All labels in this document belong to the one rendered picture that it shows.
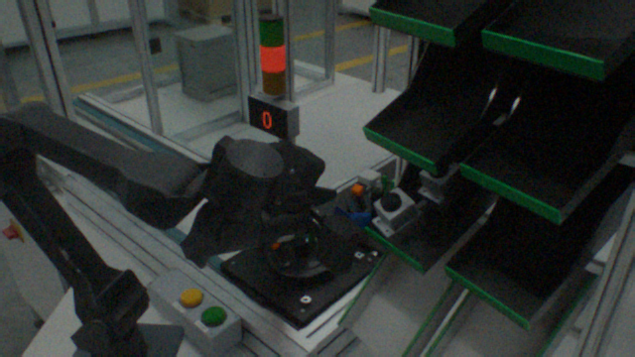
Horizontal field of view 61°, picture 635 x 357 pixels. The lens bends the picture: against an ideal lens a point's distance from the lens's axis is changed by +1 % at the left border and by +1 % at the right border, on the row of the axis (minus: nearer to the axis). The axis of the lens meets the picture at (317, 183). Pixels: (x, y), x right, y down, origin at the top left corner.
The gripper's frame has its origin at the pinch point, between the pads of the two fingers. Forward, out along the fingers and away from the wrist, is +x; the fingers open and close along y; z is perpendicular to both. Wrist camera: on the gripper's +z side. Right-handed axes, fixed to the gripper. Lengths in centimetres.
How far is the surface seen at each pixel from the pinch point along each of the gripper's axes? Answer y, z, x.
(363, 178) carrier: 43, -21, 52
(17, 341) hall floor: 152, -137, -8
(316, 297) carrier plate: 17.5, -30.6, 18.5
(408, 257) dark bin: -4.0, -7.4, 12.7
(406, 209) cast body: -0.7, -1.8, 13.7
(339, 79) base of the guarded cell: 129, -18, 114
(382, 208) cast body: 2.1, -2.8, 11.9
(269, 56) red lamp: 47, 8, 19
